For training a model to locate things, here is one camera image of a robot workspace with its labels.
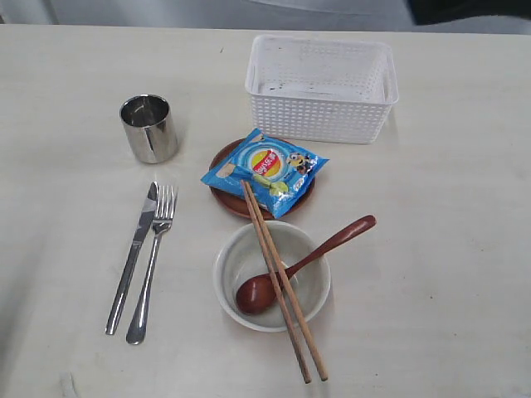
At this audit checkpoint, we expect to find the wooden chopstick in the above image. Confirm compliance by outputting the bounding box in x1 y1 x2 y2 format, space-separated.
243 179 329 382
241 181 312 384

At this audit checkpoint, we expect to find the brown wooden plate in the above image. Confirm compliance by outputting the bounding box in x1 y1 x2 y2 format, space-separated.
209 138 316 219

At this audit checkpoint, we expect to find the blue chips bag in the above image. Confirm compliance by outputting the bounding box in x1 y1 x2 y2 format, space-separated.
201 129 328 219

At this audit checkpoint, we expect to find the speckled ceramic bowl with flowers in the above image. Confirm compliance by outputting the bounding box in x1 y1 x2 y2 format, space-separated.
213 221 331 332

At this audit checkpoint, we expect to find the brown wooden spoon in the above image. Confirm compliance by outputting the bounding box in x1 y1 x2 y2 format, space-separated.
236 215 377 315

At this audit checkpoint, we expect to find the silver metal fork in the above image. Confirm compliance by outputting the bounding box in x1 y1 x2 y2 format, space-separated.
126 185 178 345

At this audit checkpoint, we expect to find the white plastic woven basket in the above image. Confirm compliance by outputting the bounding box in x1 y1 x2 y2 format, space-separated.
245 35 399 144

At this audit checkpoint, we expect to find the silver table knife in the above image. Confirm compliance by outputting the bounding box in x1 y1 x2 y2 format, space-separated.
105 182 158 335

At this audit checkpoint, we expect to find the stainless steel cup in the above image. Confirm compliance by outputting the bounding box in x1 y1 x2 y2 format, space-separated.
119 94 178 164

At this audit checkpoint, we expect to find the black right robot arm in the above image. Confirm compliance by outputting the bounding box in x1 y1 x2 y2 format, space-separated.
406 0 530 26

